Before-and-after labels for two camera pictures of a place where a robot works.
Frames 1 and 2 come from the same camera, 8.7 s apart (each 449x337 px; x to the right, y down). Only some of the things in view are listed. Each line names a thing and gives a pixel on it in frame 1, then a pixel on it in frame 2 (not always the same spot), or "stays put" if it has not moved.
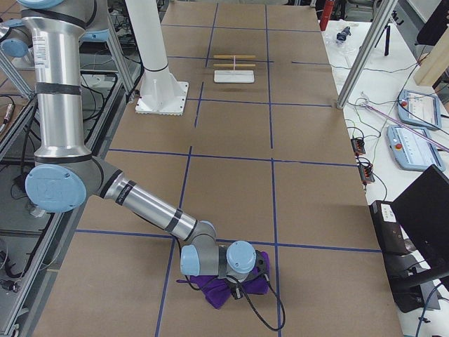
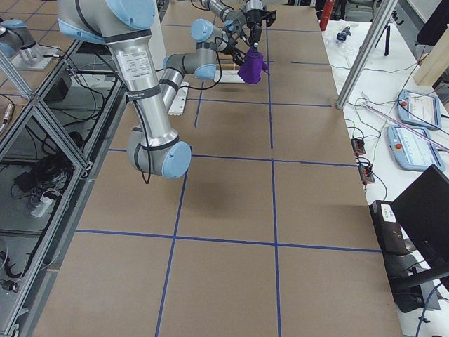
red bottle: (326, 15) stays put
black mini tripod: (387, 28) stays put
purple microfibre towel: (216, 290) → (250, 72)
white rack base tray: (234, 76) stays put
